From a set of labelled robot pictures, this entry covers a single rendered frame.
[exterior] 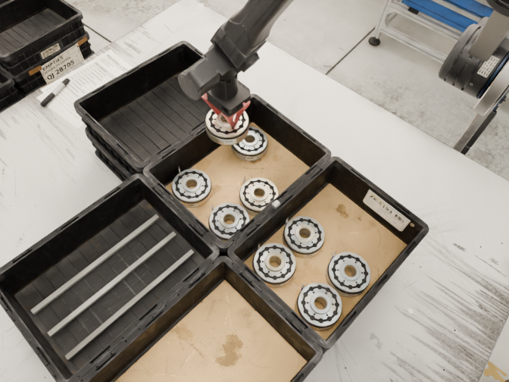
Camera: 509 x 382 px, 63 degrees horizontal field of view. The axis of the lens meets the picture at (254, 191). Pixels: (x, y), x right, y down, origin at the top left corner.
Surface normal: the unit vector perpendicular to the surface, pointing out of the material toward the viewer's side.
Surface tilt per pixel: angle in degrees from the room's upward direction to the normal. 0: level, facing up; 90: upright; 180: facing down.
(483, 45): 90
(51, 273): 0
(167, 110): 0
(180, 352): 0
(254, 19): 94
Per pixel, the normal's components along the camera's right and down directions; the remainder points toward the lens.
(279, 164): 0.07, -0.52
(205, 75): 0.36, -0.09
